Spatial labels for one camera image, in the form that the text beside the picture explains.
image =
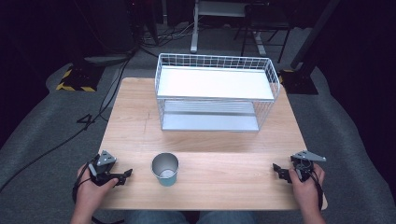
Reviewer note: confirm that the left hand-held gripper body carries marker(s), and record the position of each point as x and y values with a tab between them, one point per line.
102	168

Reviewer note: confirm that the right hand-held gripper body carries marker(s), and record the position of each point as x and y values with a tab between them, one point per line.
303	165

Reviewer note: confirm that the person's right hand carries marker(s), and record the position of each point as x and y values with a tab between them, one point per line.
308	193

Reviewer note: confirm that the person's left hand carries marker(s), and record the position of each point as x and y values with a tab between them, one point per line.
90	196

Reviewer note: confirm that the light blue cup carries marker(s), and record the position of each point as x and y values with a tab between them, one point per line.
165	174

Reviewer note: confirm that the person's blue jeans legs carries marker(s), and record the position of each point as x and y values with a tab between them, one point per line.
155	217

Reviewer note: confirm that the black yellow striped stand base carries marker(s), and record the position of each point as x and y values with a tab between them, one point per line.
79	79

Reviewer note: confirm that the dark slanted stand pole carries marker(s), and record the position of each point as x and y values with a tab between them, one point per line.
314	34

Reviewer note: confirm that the black chair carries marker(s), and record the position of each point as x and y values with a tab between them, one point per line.
267	18

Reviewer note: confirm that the grey flat base plate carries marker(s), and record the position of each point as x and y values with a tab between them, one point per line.
106	59

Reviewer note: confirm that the white desk frame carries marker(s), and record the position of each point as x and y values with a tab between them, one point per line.
195	28

